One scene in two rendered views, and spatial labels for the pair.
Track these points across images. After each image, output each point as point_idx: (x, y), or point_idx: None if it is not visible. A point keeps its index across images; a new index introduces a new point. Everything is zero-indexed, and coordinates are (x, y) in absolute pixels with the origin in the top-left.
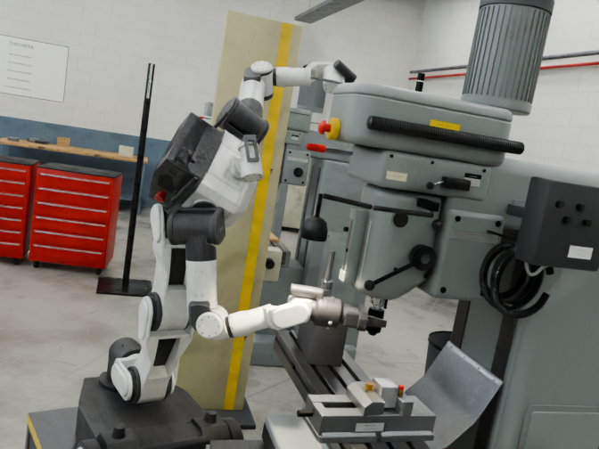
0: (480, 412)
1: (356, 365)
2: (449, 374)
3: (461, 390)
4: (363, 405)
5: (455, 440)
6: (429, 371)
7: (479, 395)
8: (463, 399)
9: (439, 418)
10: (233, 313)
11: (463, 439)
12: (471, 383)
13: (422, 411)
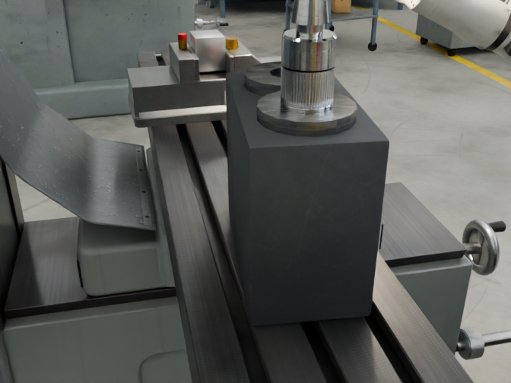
0: (29, 86)
1: (177, 227)
2: (1, 113)
3: (15, 102)
4: (245, 47)
5: (1, 229)
6: (7, 160)
7: (11, 75)
8: (24, 104)
9: (67, 144)
10: (501, 2)
11: (1, 203)
12: (1, 77)
13: (144, 71)
